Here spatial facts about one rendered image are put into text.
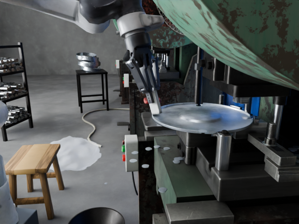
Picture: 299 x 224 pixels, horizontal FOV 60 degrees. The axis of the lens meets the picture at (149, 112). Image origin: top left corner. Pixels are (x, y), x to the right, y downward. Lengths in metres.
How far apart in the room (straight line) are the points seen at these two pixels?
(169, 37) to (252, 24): 1.80
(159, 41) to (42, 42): 5.76
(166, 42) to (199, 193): 1.54
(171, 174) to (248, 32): 0.53
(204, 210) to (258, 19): 0.45
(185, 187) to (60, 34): 6.97
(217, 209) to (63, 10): 0.69
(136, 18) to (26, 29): 6.98
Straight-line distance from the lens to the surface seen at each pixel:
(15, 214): 0.97
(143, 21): 0.76
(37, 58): 7.64
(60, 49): 7.48
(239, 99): 0.80
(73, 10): 0.87
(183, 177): 0.73
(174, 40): 2.07
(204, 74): 0.78
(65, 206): 1.78
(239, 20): 0.27
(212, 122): 0.73
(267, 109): 1.04
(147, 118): 0.75
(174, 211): 0.61
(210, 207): 0.63
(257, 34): 0.28
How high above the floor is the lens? 1.01
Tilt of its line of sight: 16 degrees down
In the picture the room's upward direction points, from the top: straight up
